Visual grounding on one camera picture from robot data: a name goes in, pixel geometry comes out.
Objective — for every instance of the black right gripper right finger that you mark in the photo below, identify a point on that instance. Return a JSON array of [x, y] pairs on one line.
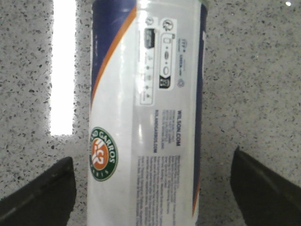
[[264, 197]]

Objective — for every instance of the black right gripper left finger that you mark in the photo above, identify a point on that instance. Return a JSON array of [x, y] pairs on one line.
[[48, 200]]

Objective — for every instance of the white blue tennis ball can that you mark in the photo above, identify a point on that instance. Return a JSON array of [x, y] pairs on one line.
[[145, 112]]

